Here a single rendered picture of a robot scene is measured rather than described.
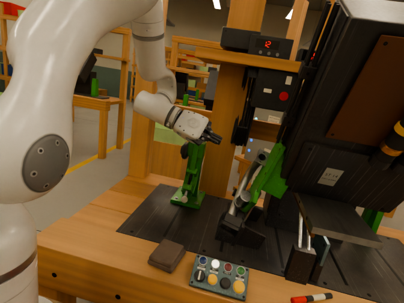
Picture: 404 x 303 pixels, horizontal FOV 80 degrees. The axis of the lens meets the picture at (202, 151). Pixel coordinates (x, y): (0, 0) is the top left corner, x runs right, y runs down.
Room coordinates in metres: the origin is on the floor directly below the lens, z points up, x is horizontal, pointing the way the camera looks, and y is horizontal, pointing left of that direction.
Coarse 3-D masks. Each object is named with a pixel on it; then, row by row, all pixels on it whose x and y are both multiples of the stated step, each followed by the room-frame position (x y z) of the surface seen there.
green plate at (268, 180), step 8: (280, 144) 0.74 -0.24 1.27; (272, 152) 0.78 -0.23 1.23; (280, 152) 0.70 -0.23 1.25; (272, 160) 0.72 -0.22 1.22; (280, 160) 0.71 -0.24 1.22; (264, 168) 0.77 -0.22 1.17; (272, 168) 0.70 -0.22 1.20; (280, 168) 0.71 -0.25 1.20; (264, 176) 0.71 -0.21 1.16; (272, 176) 0.71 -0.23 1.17; (256, 184) 0.75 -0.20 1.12; (264, 184) 0.70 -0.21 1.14; (272, 184) 0.71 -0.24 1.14; (280, 184) 0.71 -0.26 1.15; (272, 192) 0.71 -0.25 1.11; (280, 192) 0.71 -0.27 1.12
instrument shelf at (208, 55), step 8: (200, 48) 1.00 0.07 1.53; (208, 48) 1.00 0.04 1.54; (200, 56) 1.00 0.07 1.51; (208, 56) 1.00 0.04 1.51; (216, 56) 0.99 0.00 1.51; (224, 56) 0.99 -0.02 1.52; (232, 56) 0.98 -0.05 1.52; (240, 56) 0.98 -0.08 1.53; (248, 56) 0.97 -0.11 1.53; (256, 56) 0.97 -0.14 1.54; (216, 64) 1.23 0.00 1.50; (232, 64) 1.07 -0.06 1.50; (240, 64) 1.00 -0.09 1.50; (248, 64) 0.97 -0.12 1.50; (256, 64) 0.97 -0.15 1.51; (264, 64) 0.97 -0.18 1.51; (272, 64) 0.96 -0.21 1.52; (280, 64) 0.96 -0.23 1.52; (288, 64) 0.95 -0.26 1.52; (296, 64) 0.95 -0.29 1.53; (296, 72) 0.95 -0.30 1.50
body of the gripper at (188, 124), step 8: (184, 112) 0.85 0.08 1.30; (192, 112) 0.86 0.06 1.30; (176, 120) 0.82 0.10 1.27; (184, 120) 0.83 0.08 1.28; (192, 120) 0.84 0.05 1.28; (200, 120) 0.84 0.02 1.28; (208, 120) 0.85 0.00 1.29; (176, 128) 0.81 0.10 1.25; (184, 128) 0.81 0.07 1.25; (192, 128) 0.81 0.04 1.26; (200, 128) 0.82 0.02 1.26; (184, 136) 0.81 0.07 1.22; (192, 136) 0.80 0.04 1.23
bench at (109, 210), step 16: (128, 176) 1.15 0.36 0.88; (160, 176) 1.22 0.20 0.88; (112, 192) 0.96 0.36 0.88; (128, 192) 0.98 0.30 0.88; (144, 192) 1.01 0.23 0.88; (96, 208) 0.82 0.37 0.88; (112, 208) 0.84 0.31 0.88; (128, 208) 0.85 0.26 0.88; (96, 224) 0.72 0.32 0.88; (112, 224) 0.73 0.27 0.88; (400, 240) 0.96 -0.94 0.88; (48, 288) 0.56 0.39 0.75
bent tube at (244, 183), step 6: (264, 150) 0.81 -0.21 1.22; (258, 156) 0.79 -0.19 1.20; (264, 156) 0.81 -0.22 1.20; (252, 162) 0.83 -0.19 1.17; (258, 162) 0.78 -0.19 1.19; (264, 162) 0.78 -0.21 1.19; (252, 168) 0.84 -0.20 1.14; (246, 174) 0.86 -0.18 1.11; (252, 174) 0.86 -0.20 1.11; (246, 180) 0.85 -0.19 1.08; (240, 186) 0.84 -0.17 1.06; (246, 186) 0.85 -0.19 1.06; (240, 192) 0.82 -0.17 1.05; (234, 198) 0.80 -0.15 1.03; (234, 210) 0.76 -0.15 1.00
